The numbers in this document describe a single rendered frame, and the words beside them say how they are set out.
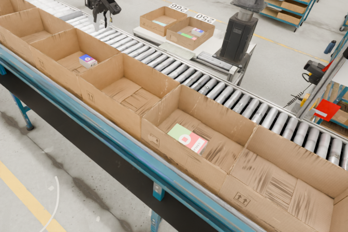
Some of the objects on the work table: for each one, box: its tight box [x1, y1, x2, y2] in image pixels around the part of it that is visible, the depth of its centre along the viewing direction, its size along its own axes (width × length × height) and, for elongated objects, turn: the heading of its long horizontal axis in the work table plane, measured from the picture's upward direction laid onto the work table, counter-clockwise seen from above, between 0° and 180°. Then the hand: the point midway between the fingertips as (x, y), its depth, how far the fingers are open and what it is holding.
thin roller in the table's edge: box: [198, 55, 230, 70], centre depth 182 cm, size 2×28×2 cm, turn 51°
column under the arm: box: [212, 12, 258, 69], centre depth 179 cm, size 26×26×33 cm
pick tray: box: [166, 17, 215, 51], centre depth 203 cm, size 28×38×10 cm
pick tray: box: [140, 6, 187, 37], centre depth 216 cm, size 28×38×10 cm
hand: (102, 28), depth 108 cm, fingers open, 5 cm apart
